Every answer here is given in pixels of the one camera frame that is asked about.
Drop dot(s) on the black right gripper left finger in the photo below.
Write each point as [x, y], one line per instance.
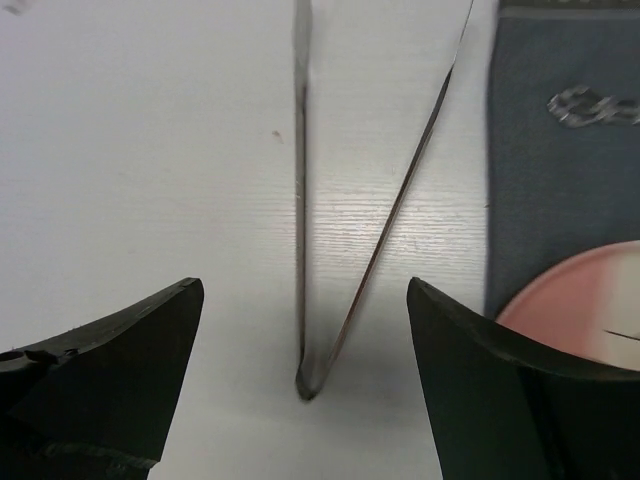
[97, 401]

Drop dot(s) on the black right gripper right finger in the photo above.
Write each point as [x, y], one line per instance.
[503, 406]

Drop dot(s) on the metal tongs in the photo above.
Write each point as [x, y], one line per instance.
[311, 376]

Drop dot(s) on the pink and cream plate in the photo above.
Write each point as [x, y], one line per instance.
[586, 306]

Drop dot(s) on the grey striped placemat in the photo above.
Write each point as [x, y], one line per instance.
[553, 191]

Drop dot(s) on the small silver spoon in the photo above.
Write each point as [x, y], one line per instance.
[581, 106]

